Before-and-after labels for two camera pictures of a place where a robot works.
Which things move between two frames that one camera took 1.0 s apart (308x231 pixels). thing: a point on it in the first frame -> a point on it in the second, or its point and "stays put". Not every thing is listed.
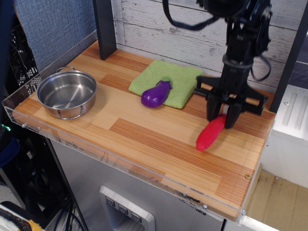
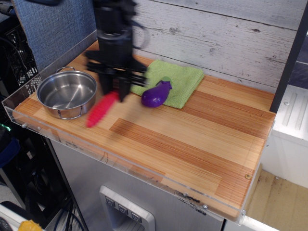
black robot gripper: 233,85 -> 115,54
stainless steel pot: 67,92 stays put
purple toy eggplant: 156,96 stays put
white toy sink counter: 286,152 stays put
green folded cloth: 183,79 stays put
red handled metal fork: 211,132 -> 100,107
